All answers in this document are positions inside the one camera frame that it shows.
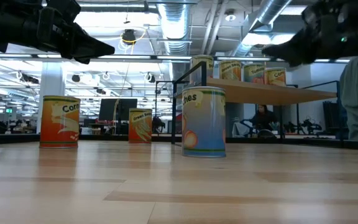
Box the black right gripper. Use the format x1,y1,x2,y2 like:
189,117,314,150
261,0,358,68

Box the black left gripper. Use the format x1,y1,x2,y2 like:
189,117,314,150
0,0,116,65

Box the blue red tomato can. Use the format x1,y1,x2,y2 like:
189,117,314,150
243,63,266,85

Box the pale blue peaches can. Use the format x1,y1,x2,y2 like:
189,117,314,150
181,86,227,159
190,54,214,85

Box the white building pillar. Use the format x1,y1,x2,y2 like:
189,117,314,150
35,68,66,134

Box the black hanging ceiling device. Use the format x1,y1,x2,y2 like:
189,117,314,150
121,29,137,46

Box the black computer monitor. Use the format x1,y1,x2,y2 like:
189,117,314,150
98,98,138,122

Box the white background chair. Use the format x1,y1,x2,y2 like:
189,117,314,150
233,121,251,138

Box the silver ventilation duct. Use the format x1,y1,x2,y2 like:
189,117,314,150
157,2,193,82
231,0,293,57

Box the wooden shelf black metal frame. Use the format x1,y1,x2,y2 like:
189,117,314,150
171,61,341,146

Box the black aluminium table frame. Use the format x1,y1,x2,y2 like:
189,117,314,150
0,133,358,152

